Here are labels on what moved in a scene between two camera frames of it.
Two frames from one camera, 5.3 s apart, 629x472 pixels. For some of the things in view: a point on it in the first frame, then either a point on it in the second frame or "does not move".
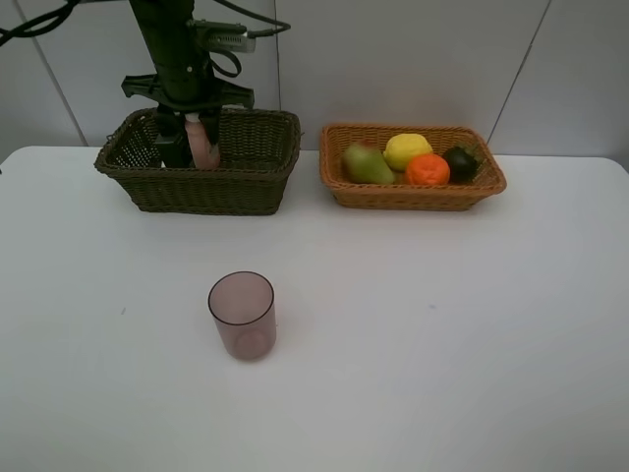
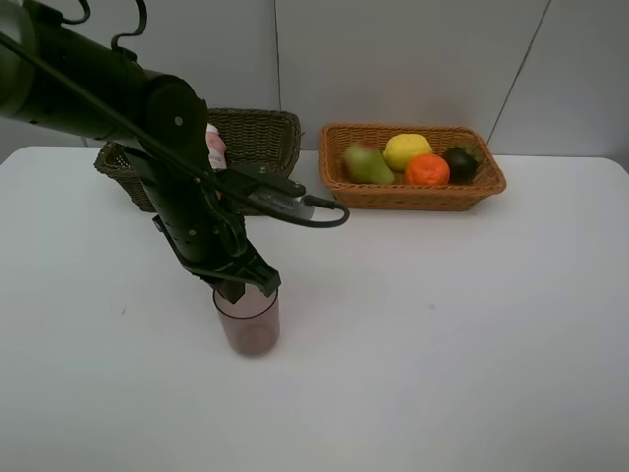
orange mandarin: x=428 y=170 does not move
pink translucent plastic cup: x=244 y=303 does not move
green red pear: x=365 y=162 does not move
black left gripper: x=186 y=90 to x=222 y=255
